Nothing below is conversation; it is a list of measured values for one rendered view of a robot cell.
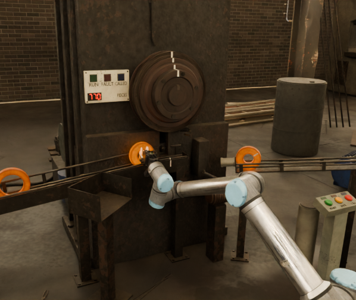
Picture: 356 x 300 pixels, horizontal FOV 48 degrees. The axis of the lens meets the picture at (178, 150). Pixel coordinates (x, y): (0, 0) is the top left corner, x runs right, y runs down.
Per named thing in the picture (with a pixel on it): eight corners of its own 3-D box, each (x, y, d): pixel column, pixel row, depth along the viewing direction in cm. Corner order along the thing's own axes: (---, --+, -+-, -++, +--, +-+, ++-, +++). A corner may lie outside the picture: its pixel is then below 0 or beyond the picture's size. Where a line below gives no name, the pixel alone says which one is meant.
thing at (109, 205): (75, 309, 219) (66, 187, 197) (105, 283, 241) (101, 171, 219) (105, 322, 210) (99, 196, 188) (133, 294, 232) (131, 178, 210)
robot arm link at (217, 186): (271, 165, 191) (173, 178, 238) (258, 172, 182) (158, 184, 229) (277, 189, 191) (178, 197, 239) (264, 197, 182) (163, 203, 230)
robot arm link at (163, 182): (156, 194, 212) (161, 179, 207) (148, 180, 221) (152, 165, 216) (172, 193, 216) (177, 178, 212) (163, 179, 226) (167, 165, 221)
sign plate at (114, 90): (84, 102, 228) (83, 71, 222) (128, 100, 239) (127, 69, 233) (86, 103, 226) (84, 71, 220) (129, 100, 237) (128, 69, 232)
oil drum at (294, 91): (260, 146, 522) (266, 77, 496) (295, 141, 548) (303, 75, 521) (292, 159, 472) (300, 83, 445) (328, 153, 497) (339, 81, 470)
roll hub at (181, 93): (151, 119, 228) (151, 69, 220) (194, 115, 240) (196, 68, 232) (155, 121, 223) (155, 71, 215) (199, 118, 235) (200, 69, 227)
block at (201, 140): (190, 172, 267) (191, 137, 259) (200, 170, 270) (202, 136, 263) (197, 177, 258) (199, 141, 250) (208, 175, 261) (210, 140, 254)
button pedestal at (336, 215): (299, 291, 237) (311, 196, 219) (328, 281, 248) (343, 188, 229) (318, 308, 224) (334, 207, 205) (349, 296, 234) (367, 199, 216)
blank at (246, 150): (244, 173, 256) (244, 175, 253) (231, 153, 254) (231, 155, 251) (265, 161, 251) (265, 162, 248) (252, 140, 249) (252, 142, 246)
